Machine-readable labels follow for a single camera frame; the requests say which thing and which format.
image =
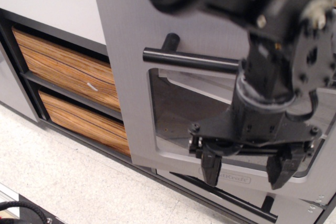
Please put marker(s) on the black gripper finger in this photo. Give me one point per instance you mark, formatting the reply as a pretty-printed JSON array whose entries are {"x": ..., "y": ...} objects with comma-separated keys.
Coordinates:
[
  {"x": 284, "y": 164},
  {"x": 211, "y": 166}
]

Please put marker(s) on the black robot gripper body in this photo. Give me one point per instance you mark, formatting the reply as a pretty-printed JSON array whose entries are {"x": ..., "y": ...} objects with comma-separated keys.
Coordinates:
[{"x": 254, "y": 125}]

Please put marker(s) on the grey toy oven door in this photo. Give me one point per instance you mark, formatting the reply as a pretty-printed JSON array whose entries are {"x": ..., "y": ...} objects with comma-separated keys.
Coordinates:
[{"x": 159, "y": 102}]

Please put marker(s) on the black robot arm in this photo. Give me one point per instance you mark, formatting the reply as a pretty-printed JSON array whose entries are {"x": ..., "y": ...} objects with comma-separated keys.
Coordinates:
[{"x": 279, "y": 51}]

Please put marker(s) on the grey lower oven drawer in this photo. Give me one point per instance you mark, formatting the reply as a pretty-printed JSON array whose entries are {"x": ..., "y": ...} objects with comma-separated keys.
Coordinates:
[{"x": 288, "y": 210}]

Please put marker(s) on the lower wood-grain storage bin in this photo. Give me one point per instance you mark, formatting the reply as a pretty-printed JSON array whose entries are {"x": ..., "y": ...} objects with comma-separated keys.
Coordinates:
[{"x": 87, "y": 123}]

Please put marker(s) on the wood-grain storage bin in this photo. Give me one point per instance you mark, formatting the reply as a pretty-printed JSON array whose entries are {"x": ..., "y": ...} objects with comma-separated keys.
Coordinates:
[
  {"x": 87, "y": 123},
  {"x": 74, "y": 71}
]

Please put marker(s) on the upper wood-grain storage bin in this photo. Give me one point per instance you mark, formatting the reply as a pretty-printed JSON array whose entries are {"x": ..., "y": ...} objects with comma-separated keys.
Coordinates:
[{"x": 74, "y": 71}]

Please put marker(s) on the black drawer handle bar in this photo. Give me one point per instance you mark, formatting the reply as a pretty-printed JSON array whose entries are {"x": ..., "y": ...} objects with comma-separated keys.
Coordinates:
[{"x": 263, "y": 211}]

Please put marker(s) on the black oven door handle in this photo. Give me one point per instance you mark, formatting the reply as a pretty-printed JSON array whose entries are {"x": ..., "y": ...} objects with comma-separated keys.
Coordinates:
[{"x": 169, "y": 55}]

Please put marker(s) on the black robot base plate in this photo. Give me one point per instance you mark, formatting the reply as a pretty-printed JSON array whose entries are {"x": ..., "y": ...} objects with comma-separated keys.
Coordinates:
[{"x": 25, "y": 214}]

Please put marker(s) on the dark grey shelf frame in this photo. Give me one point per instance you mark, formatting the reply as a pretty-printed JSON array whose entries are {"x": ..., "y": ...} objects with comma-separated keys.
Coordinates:
[{"x": 33, "y": 83}]

